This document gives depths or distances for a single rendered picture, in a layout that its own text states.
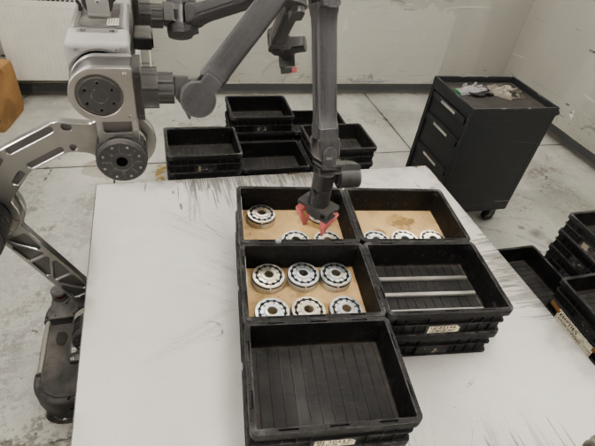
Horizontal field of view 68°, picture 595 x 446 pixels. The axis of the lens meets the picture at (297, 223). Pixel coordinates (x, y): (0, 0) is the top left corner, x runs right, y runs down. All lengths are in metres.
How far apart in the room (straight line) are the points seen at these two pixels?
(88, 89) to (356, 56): 3.86
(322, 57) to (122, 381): 1.02
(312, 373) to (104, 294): 0.75
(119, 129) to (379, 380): 1.01
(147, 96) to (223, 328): 0.77
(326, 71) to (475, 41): 4.27
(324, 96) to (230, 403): 0.86
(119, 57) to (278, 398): 0.88
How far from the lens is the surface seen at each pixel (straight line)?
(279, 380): 1.24
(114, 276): 1.66
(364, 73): 4.82
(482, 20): 5.26
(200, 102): 1.03
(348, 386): 1.26
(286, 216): 1.67
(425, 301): 1.51
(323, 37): 1.11
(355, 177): 1.19
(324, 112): 1.12
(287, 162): 2.81
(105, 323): 1.53
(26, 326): 2.53
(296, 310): 1.33
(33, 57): 4.29
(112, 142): 1.37
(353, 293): 1.45
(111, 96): 1.04
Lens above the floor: 1.90
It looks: 40 degrees down
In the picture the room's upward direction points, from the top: 9 degrees clockwise
